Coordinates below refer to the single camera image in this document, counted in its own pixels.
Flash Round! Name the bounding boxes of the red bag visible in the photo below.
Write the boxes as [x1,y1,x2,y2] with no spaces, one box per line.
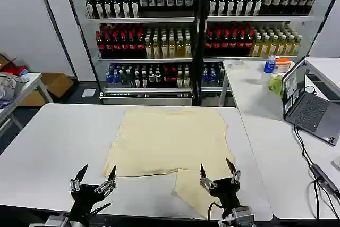
[6,65,29,78]

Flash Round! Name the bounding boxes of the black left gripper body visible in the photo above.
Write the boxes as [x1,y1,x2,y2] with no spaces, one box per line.
[70,183,107,220]

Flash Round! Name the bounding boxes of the black laptop power cable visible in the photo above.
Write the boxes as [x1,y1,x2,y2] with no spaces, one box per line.
[293,125,340,220]

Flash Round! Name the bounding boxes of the beige shirt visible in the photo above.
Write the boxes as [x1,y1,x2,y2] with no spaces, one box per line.
[102,106,236,219]

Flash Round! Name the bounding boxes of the green cloth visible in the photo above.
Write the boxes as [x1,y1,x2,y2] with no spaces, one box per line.
[268,74,285,99]

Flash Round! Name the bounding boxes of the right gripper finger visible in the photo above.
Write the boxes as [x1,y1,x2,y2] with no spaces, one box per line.
[225,157,242,184]
[199,163,216,190]

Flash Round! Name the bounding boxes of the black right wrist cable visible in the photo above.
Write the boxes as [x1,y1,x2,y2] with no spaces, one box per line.
[208,201,223,220]

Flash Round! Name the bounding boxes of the clear water bottle blue label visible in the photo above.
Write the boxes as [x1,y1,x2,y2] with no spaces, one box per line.
[261,54,278,84]

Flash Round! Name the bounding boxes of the shelf rack with bottles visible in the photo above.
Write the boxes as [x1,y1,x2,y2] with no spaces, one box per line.
[63,0,319,107]

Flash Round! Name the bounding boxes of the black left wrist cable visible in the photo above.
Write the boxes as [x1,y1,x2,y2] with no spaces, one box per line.
[89,202,112,216]

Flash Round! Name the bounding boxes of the pile of grey clothes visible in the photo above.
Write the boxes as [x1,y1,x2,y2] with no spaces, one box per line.
[0,74,30,105]

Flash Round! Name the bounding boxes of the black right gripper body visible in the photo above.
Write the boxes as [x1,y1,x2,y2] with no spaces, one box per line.
[209,177,242,219]

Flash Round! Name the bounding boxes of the dark grey laptop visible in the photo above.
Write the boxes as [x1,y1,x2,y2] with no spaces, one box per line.
[282,57,340,147]

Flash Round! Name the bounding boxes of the grey side table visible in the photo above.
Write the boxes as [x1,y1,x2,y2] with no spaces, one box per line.
[0,72,54,139]

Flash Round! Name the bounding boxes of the orange and white box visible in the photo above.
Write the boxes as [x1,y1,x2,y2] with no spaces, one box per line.
[275,57,296,75]

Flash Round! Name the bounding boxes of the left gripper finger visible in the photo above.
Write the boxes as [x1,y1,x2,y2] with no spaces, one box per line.
[94,165,118,194]
[70,164,89,192]

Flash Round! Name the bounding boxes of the small cardboard box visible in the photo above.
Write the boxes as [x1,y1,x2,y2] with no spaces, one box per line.
[0,53,17,71]

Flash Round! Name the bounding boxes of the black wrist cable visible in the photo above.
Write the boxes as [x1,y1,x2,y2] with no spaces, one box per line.
[89,202,112,216]
[208,201,223,220]

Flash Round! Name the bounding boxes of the large open cardboard box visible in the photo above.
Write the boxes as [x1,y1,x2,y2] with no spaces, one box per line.
[20,72,74,106]

